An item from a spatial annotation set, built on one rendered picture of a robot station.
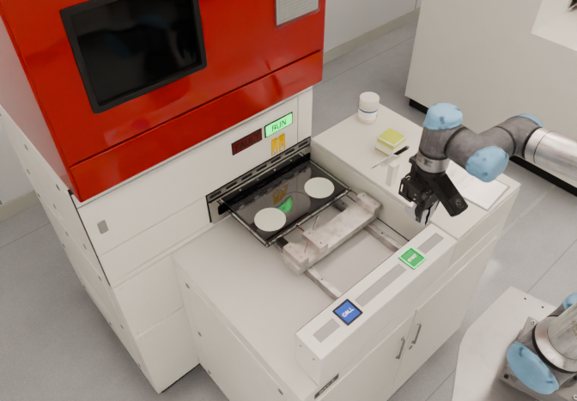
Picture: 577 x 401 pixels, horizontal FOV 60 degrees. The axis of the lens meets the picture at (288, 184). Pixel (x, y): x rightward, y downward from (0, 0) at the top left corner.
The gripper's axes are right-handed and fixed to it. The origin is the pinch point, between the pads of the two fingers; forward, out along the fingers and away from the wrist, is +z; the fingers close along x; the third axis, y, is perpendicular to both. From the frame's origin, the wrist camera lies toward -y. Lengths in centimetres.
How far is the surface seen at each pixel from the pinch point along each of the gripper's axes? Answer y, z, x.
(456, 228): -1.2, 14.2, -18.1
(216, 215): 57, 23, 28
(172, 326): 58, 66, 52
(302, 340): 2.6, 14.7, 39.8
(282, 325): 15.3, 28.7, 35.8
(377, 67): 174, 111, -199
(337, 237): 24.4, 22.7, 4.8
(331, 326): 0.7, 15.1, 31.6
